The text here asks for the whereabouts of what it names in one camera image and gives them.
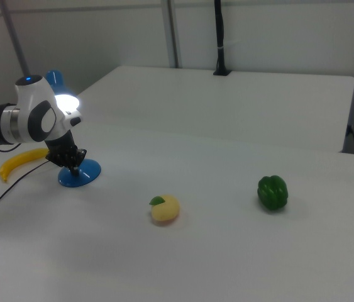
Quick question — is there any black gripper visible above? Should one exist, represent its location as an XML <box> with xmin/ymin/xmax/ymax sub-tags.
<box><xmin>45</xmin><ymin>131</ymin><xmax>88</xmax><ymax>177</ymax></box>

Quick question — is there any blue desk lamp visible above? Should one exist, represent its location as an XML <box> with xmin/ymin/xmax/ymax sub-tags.
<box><xmin>45</xmin><ymin>69</ymin><xmax>102</xmax><ymax>189</ymax></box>

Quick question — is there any yellow toy banana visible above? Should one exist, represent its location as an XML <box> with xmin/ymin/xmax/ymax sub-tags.
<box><xmin>0</xmin><ymin>147</ymin><xmax>50</xmax><ymax>184</ymax></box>

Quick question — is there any yellow toy peach with leaf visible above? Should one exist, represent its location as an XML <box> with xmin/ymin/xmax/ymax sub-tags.
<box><xmin>148</xmin><ymin>194</ymin><xmax>181</xmax><ymax>227</ymax></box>

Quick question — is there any black pole with clamp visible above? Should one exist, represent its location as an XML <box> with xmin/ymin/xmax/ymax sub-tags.
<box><xmin>213</xmin><ymin>0</ymin><xmax>232</xmax><ymax>77</ymax></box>

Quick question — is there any green toy bell pepper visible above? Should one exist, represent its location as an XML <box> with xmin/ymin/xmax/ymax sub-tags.
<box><xmin>257</xmin><ymin>174</ymin><xmax>289</xmax><ymax>212</ymax></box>

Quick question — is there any dark lamp power cable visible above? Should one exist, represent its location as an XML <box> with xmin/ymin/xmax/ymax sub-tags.
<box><xmin>0</xmin><ymin>159</ymin><xmax>52</xmax><ymax>211</ymax></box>

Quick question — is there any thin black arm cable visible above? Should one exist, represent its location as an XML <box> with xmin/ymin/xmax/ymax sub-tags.
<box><xmin>0</xmin><ymin>137</ymin><xmax>21</xmax><ymax>153</ymax></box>

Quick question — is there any grey partition post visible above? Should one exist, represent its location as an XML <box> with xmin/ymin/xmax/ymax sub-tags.
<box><xmin>160</xmin><ymin>0</ymin><xmax>184</xmax><ymax>69</ymax></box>
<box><xmin>0</xmin><ymin>0</ymin><xmax>30</xmax><ymax>80</ymax></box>

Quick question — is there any wall socket with cable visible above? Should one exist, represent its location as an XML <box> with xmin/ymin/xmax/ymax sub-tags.
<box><xmin>345</xmin><ymin>124</ymin><xmax>354</xmax><ymax>155</ymax></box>

